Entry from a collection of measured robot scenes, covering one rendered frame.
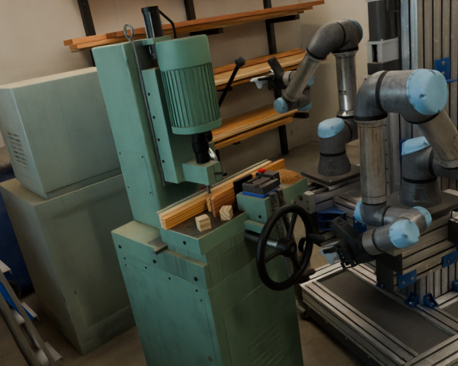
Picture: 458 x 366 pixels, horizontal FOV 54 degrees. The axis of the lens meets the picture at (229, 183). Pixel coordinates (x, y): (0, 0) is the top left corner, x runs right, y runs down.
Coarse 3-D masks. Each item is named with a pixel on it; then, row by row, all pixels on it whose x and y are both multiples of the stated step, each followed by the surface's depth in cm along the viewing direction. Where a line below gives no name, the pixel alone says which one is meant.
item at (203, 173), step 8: (192, 160) 168; (184, 168) 167; (192, 168) 163; (200, 168) 160; (208, 168) 158; (216, 168) 161; (184, 176) 169; (192, 176) 165; (200, 176) 162; (208, 176) 159; (216, 176) 162; (208, 184) 160
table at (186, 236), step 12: (300, 180) 179; (300, 192) 180; (240, 216) 156; (180, 228) 154; (192, 228) 152; (216, 228) 149; (228, 228) 153; (240, 228) 157; (252, 228) 156; (168, 240) 157; (180, 240) 151; (192, 240) 146; (204, 240) 146; (216, 240) 149; (204, 252) 146
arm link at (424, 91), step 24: (384, 72) 124; (408, 72) 119; (432, 72) 116; (384, 96) 122; (408, 96) 116; (432, 96) 116; (408, 120) 125; (432, 120) 123; (432, 144) 136; (456, 144) 135; (456, 168) 142
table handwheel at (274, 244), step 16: (288, 208) 144; (272, 224) 139; (304, 224) 155; (256, 240) 155; (272, 240) 151; (288, 240) 146; (256, 256) 139; (272, 256) 142; (288, 256) 146; (304, 256) 156; (272, 288) 144
